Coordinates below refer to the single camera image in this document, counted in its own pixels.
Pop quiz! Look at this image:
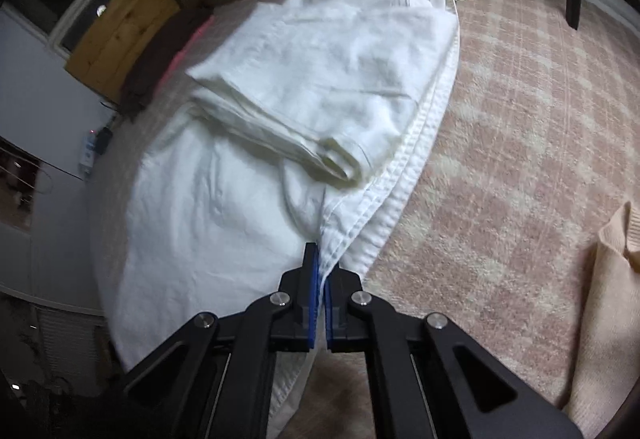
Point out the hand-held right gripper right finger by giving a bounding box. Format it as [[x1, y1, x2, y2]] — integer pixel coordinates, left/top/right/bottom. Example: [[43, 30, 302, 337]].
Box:
[[325, 269, 583, 439]]

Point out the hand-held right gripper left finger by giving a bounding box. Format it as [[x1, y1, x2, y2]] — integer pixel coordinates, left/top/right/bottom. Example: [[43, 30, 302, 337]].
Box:
[[75, 243, 327, 439]]

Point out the white shirt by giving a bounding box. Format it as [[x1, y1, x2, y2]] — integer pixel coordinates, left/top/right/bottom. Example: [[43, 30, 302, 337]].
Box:
[[100, 0, 499, 439]]

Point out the pink plaid bed blanket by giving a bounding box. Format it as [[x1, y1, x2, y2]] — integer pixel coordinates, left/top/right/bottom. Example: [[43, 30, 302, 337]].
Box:
[[85, 0, 640, 439]]

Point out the cream sweater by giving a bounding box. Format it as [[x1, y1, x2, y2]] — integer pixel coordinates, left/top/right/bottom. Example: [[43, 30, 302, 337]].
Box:
[[562, 201, 640, 439]]

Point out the white power strip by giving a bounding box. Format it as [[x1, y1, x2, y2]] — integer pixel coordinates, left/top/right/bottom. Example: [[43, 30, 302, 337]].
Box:
[[79, 129, 101, 180]]

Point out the brown fleece blanket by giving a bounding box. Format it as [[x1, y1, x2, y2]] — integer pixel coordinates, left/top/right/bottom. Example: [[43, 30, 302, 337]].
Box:
[[117, 6, 216, 120]]

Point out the pine wood headboard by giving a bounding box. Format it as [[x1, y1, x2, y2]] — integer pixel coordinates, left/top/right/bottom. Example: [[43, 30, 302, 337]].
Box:
[[65, 0, 182, 106]]

